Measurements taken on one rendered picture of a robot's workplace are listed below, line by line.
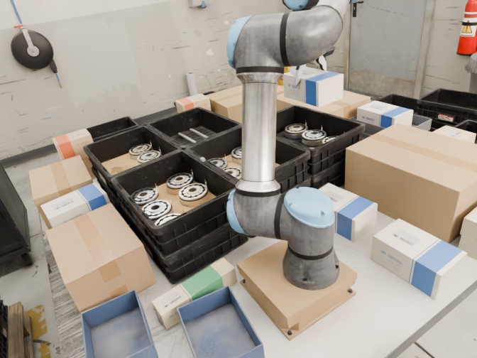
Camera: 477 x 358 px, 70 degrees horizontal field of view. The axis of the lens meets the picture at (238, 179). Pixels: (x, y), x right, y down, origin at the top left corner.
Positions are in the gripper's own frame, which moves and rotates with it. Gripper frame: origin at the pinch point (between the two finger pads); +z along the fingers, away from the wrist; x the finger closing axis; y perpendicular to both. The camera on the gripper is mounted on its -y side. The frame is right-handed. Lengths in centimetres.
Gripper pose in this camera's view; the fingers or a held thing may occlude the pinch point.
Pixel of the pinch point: (311, 81)
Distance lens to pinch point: 136.6
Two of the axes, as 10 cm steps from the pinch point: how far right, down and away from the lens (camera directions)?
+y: -5.2, -3.7, 7.7
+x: -8.5, 3.6, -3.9
